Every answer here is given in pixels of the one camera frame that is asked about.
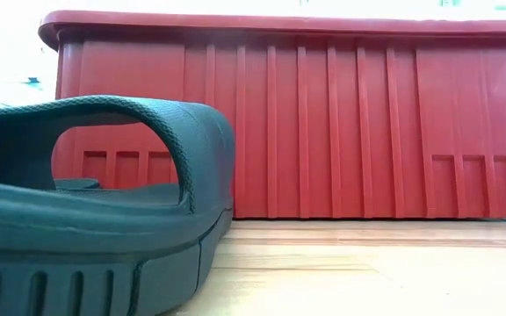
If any black rubber slide sandal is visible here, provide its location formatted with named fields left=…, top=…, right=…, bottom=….
left=0, top=95, right=236, bottom=316

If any red plastic ribbed bin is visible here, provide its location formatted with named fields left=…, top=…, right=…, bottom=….
left=37, top=10, right=506, bottom=219

